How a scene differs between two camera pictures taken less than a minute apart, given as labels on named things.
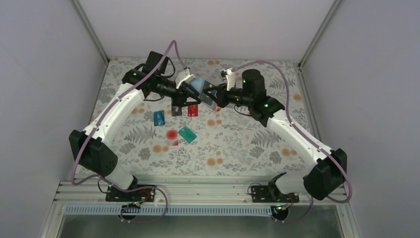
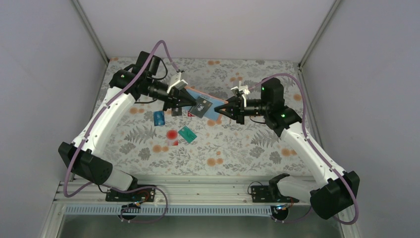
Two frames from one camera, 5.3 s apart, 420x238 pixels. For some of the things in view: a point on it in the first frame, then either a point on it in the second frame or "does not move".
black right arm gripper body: (245, 99) -> (240, 113)
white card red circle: (172, 138) does not move
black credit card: (205, 97) -> (202, 105)
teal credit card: (187, 134) does not move
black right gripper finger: (219, 89) -> (228, 109)
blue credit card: (159, 118) does not move
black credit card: (176, 110) does not move
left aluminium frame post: (92, 31) does not move
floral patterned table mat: (163, 139) does not move
